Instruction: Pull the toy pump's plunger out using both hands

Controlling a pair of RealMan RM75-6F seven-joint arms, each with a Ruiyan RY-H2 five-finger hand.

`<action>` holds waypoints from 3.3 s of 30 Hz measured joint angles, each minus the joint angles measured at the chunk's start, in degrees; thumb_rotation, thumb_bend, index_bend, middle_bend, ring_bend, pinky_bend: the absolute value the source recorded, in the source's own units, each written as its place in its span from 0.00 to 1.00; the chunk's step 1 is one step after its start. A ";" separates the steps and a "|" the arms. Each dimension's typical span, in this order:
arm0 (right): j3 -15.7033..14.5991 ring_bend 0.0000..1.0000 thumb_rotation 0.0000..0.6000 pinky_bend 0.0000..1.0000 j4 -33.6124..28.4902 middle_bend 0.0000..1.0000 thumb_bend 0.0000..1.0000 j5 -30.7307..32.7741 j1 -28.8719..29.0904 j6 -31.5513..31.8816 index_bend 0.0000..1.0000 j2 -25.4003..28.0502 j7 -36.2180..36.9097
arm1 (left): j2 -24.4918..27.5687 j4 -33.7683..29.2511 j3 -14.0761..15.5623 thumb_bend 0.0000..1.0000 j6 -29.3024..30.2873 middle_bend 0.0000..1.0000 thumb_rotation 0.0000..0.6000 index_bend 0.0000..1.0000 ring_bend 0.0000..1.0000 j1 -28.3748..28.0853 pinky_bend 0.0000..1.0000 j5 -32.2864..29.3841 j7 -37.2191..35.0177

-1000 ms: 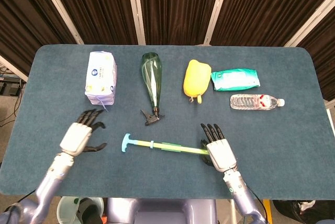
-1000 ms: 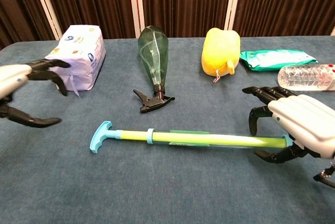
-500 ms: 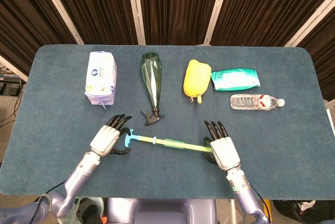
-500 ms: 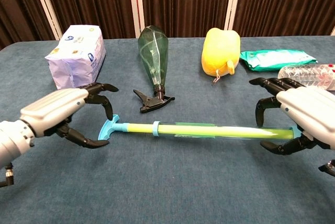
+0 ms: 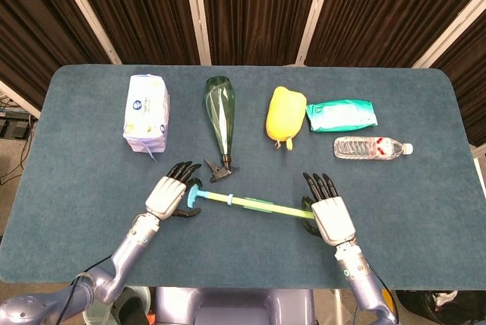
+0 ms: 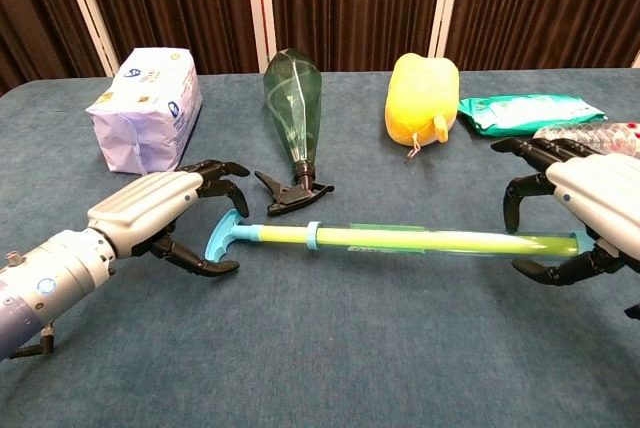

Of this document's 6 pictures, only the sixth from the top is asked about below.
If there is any yellow plush toy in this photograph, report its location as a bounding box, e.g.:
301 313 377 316
383 51 461 164

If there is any white screen frame post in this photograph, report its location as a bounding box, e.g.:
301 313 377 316
427 0 468 72
55 0 121 79
243 0 278 75

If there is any clear plastic water bottle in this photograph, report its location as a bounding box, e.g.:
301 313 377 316
531 121 640 158

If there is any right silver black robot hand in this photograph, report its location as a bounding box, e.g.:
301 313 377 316
490 136 640 289

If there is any white purple tissue pack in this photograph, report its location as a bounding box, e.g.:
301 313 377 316
84 46 204 176

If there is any green wet wipes pack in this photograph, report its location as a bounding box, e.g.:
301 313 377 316
457 93 609 139

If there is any green spray bottle black trigger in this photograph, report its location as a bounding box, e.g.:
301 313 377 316
253 47 336 218

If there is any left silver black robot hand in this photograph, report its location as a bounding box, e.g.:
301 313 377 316
85 159 251 279

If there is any blue yellow water pump toy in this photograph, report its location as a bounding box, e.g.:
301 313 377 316
204 208 582 266

